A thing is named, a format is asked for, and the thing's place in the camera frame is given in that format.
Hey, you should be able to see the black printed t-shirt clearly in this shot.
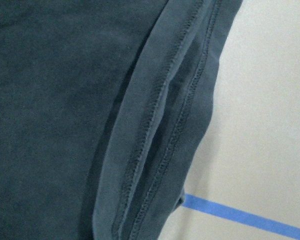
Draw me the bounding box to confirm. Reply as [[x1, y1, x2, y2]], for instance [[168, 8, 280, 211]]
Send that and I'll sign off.
[[0, 0, 242, 240]]

